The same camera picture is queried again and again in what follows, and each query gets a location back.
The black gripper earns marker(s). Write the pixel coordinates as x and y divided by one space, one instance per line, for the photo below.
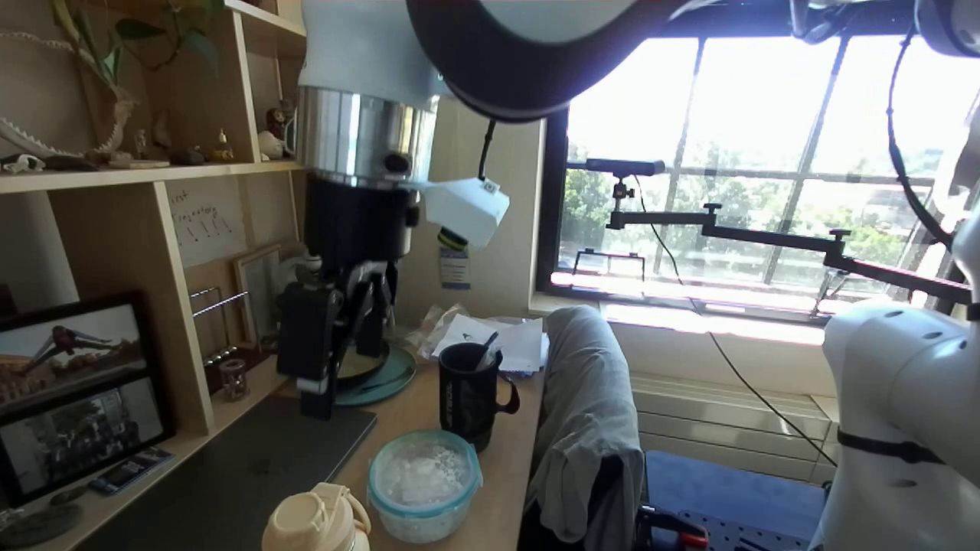
359 232

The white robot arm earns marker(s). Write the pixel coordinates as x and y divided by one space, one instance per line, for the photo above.
368 96

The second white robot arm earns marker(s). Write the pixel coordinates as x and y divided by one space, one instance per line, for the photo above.
909 472

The teal round coaster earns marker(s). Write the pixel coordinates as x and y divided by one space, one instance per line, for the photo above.
384 383

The black mug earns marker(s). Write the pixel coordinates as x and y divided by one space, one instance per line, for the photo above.
468 393

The white spiral notebook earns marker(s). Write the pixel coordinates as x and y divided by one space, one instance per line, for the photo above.
520 342

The clear container with teal lid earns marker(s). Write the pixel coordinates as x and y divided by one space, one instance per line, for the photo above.
424 483

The wooden bookshelf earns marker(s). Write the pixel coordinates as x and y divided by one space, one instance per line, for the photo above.
129 226

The grey cloth on chair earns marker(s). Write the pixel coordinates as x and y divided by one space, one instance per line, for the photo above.
586 464

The framed photo on shelf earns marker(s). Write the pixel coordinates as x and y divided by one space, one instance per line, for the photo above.
80 385

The green potted plant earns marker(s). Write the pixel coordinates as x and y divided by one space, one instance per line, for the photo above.
157 33

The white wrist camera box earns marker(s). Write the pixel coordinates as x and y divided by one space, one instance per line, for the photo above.
470 208

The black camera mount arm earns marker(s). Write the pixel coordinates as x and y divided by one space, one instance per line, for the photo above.
709 224

